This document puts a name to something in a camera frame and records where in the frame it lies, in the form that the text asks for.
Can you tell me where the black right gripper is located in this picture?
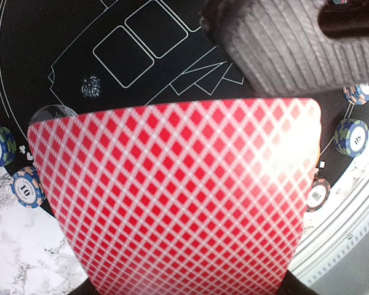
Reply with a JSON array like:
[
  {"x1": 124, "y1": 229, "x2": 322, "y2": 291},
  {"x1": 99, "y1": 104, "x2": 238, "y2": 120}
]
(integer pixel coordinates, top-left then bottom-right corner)
[{"x1": 200, "y1": 1, "x2": 369, "y2": 97}]

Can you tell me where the blue orange chip stack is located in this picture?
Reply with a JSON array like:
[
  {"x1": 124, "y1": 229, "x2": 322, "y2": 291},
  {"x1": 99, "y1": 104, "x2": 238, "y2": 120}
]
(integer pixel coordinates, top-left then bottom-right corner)
[{"x1": 343, "y1": 83, "x2": 369, "y2": 105}]

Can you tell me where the red chip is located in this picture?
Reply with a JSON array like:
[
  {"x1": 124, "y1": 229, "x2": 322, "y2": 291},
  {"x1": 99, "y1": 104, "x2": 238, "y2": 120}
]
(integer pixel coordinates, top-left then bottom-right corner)
[{"x1": 306, "y1": 176, "x2": 331, "y2": 213}]

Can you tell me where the red playing card deck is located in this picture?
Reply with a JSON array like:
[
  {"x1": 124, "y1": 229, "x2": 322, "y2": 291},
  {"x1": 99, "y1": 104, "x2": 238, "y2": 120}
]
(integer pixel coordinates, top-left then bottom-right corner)
[{"x1": 28, "y1": 98, "x2": 321, "y2": 294}]

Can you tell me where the black white poker chip stack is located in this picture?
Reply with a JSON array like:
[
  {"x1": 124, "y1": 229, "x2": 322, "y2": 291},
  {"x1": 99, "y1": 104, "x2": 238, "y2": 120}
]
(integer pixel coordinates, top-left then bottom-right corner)
[{"x1": 10, "y1": 166, "x2": 46, "y2": 208}]

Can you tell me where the green poker chip stack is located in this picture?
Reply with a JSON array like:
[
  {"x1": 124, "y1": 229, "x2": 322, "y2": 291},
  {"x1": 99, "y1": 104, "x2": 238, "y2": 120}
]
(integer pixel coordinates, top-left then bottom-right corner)
[{"x1": 0, "y1": 127, "x2": 17, "y2": 167}]

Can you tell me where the round black poker mat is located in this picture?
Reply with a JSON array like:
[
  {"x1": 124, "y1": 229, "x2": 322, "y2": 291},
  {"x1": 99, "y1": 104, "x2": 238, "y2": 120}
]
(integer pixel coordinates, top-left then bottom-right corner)
[{"x1": 0, "y1": 0, "x2": 369, "y2": 213}]

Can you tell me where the silver dealer button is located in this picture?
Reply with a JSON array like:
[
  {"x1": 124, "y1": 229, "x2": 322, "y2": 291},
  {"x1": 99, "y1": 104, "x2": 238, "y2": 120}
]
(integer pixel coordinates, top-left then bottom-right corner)
[{"x1": 32, "y1": 104, "x2": 77, "y2": 122}]

